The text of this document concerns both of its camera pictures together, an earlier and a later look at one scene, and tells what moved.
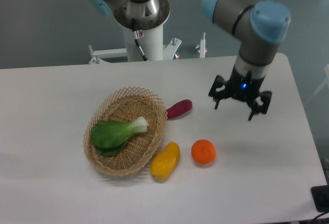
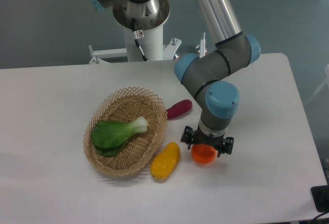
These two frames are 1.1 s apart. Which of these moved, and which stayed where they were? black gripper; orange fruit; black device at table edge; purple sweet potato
Moved: black gripper
Stayed: orange fruit; black device at table edge; purple sweet potato
